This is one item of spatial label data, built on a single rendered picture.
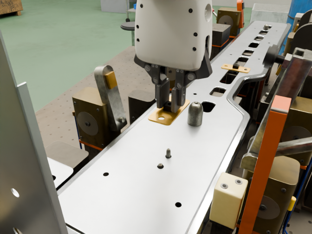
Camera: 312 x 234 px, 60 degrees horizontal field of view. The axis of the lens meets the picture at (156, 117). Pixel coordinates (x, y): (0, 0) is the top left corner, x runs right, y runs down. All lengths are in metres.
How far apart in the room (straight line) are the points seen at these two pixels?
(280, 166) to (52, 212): 0.32
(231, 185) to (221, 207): 0.03
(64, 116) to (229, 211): 0.96
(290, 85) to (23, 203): 0.29
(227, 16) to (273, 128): 1.19
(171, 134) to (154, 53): 0.21
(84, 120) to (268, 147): 0.43
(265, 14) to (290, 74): 4.47
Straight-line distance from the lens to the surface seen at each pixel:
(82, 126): 0.63
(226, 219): 0.38
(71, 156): 0.54
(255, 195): 0.31
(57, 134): 1.12
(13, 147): 0.18
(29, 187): 0.20
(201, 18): 0.35
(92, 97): 0.59
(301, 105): 0.56
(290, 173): 0.42
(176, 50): 0.36
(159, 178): 0.45
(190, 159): 0.48
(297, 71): 0.34
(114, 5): 6.95
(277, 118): 0.25
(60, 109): 1.29
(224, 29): 1.20
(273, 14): 4.80
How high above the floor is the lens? 1.31
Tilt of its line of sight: 32 degrees down
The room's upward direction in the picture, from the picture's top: straight up
